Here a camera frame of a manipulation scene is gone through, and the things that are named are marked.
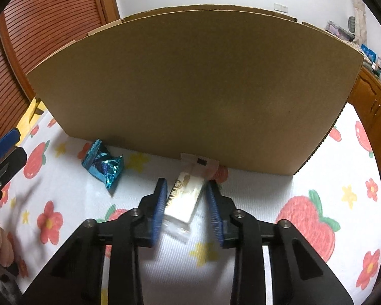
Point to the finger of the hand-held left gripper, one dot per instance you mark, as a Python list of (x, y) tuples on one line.
[(1, 146), (9, 165)]

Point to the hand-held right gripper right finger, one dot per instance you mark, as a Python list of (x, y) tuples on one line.
[(214, 213)]

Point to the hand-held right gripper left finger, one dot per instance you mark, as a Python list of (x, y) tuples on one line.
[(158, 213)]

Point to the white and gold snack packet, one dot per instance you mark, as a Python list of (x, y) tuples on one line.
[(185, 197)]

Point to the brown cardboard box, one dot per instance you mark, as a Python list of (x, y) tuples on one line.
[(193, 85)]

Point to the person's left hand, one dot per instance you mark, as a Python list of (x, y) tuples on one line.
[(1, 247)]

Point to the strawberry printed sheet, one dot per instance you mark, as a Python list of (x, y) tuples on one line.
[(263, 190)]

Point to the blue foil snack packet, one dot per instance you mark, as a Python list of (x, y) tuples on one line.
[(103, 168)]

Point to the wooden louvered wardrobe door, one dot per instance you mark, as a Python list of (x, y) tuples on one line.
[(50, 38)]

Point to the wooden cabinet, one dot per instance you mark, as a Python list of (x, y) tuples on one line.
[(374, 101)]

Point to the purple storage bag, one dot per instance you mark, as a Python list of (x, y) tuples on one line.
[(338, 30)]

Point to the blue printed box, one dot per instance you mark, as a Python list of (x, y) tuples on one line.
[(368, 51)]

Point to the beige patterned curtain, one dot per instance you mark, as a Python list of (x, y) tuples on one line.
[(360, 19)]

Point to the white wall switch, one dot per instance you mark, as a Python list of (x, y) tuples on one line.
[(280, 8)]

